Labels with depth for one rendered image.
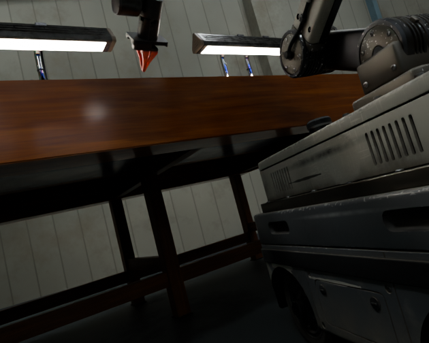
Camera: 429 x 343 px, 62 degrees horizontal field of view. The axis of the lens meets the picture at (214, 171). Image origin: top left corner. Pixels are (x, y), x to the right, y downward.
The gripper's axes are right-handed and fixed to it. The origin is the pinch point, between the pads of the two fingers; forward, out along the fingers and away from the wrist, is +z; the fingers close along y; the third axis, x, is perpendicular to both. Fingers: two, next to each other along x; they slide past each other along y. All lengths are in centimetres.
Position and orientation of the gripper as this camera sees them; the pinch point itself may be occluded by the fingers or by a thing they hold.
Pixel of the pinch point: (143, 68)
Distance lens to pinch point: 110.1
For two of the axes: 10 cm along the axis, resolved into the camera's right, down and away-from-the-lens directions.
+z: -2.4, 7.9, 5.7
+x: 4.9, 6.0, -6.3
